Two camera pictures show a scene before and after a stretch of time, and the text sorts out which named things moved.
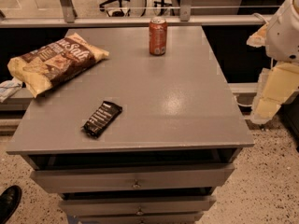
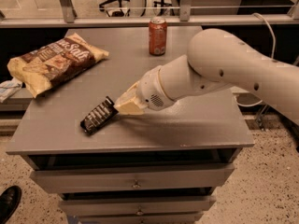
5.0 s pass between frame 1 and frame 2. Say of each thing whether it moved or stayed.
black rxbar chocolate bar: moved
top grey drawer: stayed
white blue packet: stayed
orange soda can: stayed
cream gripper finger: moved
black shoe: stayed
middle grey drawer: stayed
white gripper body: moved
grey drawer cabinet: stayed
